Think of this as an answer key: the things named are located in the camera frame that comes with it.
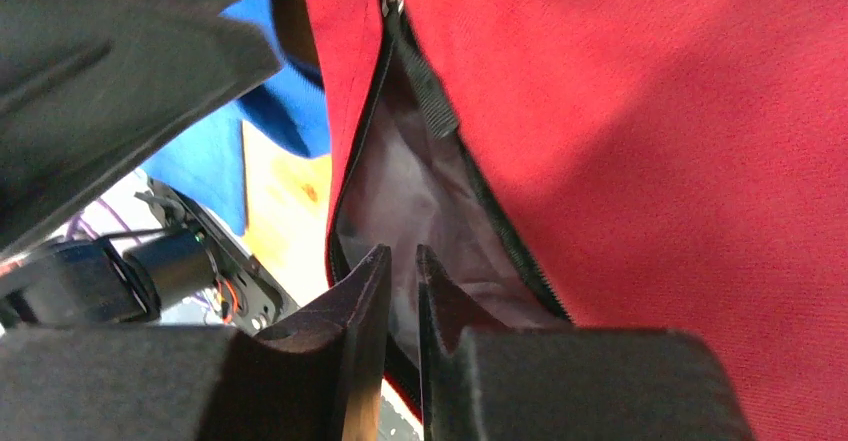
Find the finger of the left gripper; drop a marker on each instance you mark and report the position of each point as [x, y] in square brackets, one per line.
[92, 88]

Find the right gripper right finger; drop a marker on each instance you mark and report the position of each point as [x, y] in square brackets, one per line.
[483, 380]

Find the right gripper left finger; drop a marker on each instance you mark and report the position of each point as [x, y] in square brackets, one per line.
[315, 375]

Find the red backpack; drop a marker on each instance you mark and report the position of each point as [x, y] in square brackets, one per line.
[674, 165]

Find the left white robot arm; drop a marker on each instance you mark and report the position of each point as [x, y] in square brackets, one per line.
[129, 276]

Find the blue shirt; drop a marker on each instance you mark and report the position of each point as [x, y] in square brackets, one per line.
[206, 161]

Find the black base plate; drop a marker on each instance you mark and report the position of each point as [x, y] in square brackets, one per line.
[243, 292]

